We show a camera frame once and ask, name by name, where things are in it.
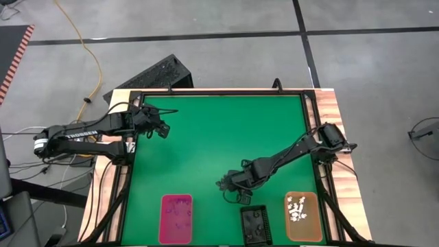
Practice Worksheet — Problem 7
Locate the gray monitor back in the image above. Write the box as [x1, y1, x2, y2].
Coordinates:
[0, 126, 13, 200]

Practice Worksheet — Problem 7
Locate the small display screen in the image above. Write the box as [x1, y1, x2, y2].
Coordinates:
[0, 202, 11, 241]

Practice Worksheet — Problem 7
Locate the black floor beam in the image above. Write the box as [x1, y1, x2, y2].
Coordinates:
[10, 178, 88, 209]

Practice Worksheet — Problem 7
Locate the pink plastic bin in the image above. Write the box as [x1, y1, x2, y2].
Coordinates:
[158, 193, 194, 245]

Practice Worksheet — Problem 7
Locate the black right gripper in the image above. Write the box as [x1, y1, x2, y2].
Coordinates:
[216, 169, 257, 206]

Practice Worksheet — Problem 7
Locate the green table mat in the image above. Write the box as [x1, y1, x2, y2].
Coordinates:
[121, 95, 327, 246]

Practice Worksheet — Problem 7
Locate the black perforated computer case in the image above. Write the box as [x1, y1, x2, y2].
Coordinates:
[102, 54, 195, 105]

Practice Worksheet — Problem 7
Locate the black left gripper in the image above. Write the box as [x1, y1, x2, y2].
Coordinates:
[133, 105, 171, 139]

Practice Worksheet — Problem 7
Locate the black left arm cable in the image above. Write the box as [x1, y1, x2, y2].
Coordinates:
[82, 101, 179, 130]

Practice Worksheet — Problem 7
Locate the yellow extension cable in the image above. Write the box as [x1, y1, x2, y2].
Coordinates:
[54, 0, 104, 123]

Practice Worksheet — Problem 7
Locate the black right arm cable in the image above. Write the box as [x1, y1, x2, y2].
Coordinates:
[222, 126, 325, 206]

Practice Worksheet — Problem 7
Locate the black aluminium table frame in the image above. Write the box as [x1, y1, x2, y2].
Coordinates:
[81, 89, 373, 247]

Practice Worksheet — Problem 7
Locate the black power adapter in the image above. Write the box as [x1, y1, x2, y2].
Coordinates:
[70, 156, 94, 168]

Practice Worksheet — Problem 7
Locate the black floor cable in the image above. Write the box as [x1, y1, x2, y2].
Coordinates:
[8, 158, 95, 183]

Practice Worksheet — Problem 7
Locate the orange plastic bin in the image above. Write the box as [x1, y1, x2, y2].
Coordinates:
[284, 190, 324, 243]

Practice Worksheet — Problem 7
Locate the white floor cable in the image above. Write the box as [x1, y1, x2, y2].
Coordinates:
[60, 150, 71, 229]

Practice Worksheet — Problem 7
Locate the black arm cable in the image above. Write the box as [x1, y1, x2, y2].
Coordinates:
[222, 126, 325, 206]
[82, 101, 179, 130]

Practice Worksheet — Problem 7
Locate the black slotted plastic basket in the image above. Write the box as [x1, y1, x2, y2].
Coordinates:
[239, 204, 273, 246]

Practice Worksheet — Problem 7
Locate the wooden table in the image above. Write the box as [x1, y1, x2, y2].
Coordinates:
[78, 88, 374, 245]

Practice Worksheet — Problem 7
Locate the thin white cable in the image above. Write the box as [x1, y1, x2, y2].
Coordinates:
[2, 126, 44, 141]

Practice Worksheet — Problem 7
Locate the black orange-striped floor mat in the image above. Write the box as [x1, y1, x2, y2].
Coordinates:
[0, 24, 36, 106]

